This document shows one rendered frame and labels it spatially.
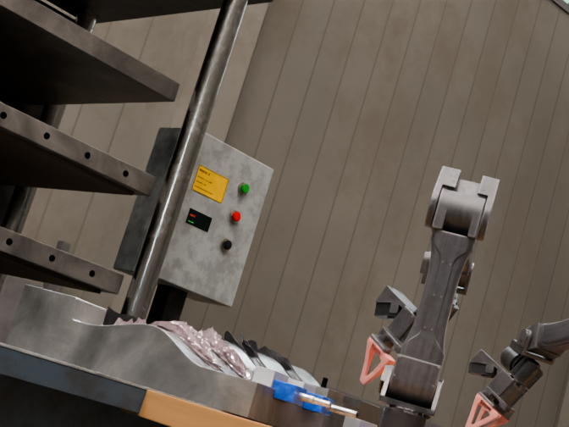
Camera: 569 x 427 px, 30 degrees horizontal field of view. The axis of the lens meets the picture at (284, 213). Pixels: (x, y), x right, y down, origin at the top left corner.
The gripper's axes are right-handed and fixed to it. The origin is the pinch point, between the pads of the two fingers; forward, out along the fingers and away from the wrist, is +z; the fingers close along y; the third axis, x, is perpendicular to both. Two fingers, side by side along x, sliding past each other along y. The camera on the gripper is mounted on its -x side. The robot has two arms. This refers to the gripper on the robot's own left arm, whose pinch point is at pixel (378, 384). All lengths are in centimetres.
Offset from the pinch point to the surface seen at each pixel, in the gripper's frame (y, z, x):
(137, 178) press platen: 3, 12, -92
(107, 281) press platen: 2, 34, -80
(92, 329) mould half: 44, 17, -20
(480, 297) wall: -392, 43, -282
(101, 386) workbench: 58, 11, 8
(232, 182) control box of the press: -30, 5, -103
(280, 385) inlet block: 28.0, 3.0, 7.0
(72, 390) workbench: 62, 13, 9
